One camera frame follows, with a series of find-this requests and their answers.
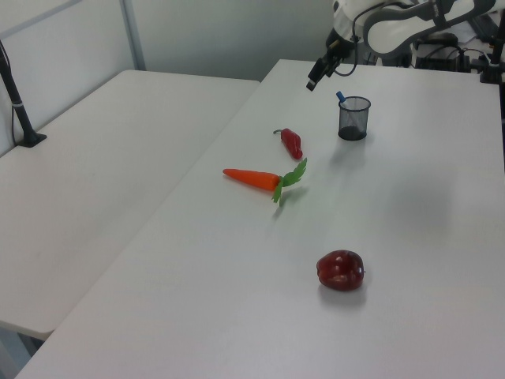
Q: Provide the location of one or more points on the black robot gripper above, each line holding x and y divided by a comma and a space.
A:
335, 55

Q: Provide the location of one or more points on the blue white marker pen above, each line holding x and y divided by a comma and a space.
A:
341, 98

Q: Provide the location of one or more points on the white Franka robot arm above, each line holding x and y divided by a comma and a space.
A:
394, 23

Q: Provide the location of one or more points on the black mesh pen cup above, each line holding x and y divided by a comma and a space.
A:
354, 120

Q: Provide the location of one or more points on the red toy chili pepper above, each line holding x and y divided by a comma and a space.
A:
292, 143

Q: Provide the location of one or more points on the black electronics box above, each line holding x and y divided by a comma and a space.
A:
442, 61

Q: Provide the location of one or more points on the black rounded device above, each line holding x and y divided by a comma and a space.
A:
440, 38

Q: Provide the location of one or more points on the orange toy carrot green leaves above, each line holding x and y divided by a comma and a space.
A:
256, 178

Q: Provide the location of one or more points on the black clamp stand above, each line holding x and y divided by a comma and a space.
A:
493, 69

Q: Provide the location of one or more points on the dark red toy apple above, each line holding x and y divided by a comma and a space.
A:
340, 270

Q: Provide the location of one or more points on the black pole stand with base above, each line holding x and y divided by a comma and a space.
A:
17, 106

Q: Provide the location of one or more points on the grey partition frame post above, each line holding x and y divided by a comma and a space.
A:
133, 35

